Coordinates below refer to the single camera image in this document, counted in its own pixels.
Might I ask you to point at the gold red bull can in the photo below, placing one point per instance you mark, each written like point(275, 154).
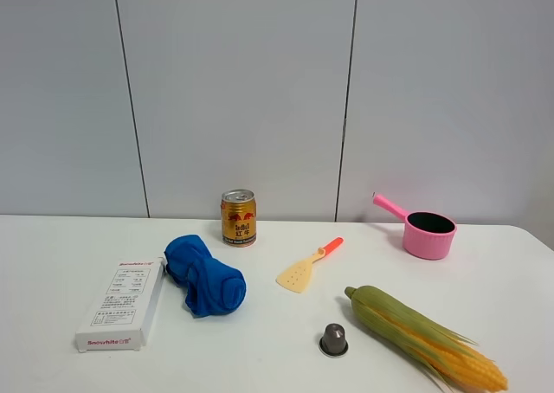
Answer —
point(238, 215)

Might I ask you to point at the toy corn cob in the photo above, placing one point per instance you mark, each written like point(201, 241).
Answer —
point(443, 353)

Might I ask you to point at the blue rolled cloth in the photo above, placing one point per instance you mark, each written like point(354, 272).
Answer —
point(212, 287)

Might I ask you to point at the white Snowhite box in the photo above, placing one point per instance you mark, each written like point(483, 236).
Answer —
point(121, 316)

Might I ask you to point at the yellow spatula orange handle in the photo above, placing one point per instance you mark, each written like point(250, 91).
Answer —
point(297, 277)

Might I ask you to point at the grey coffee capsule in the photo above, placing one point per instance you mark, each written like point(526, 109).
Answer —
point(333, 342)

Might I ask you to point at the pink toy saucepan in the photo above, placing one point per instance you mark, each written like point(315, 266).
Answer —
point(426, 235)

